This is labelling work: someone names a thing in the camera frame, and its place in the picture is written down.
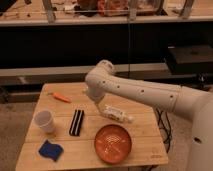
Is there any orange toy carrot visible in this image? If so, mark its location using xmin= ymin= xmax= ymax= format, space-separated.
xmin=47 ymin=92 xmax=71 ymax=103

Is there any white paper cup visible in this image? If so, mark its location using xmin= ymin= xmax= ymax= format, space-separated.
xmin=34 ymin=110 xmax=55 ymax=133

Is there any black white striped eraser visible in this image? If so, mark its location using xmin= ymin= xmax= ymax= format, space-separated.
xmin=69 ymin=109 xmax=84 ymax=136

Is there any black box on shelf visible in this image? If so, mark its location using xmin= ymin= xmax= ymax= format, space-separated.
xmin=165 ymin=45 xmax=213 ymax=75

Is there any beige robot end tool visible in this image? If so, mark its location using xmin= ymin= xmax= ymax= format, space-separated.
xmin=96 ymin=102 xmax=105 ymax=115

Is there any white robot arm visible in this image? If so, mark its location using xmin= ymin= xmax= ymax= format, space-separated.
xmin=85 ymin=60 xmax=213 ymax=171

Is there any long shelf bench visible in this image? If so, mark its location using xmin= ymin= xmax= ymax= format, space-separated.
xmin=0 ymin=0 xmax=213 ymax=27

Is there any blue sponge cloth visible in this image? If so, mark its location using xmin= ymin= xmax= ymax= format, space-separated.
xmin=38 ymin=140 xmax=63 ymax=162

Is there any white plastic bottle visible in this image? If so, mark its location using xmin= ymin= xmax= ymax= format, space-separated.
xmin=102 ymin=105 xmax=133 ymax=122

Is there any black cable bundle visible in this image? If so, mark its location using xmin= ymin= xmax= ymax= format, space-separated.
xmin=153 ymin=107 xmax=174 ymax=154

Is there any wooden table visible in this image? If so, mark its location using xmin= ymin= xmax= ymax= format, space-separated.
xmin=16 ymin=83 xmax=168 ymax=171

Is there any orange ridged plate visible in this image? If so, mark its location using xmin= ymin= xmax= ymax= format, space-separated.
xmin=94 ymin=124 xmax=132 ymax=164

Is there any orange clutter on shelf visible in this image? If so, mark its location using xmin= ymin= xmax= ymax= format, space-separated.
xmin=97 ymin=0 xmax=128 ymax=16

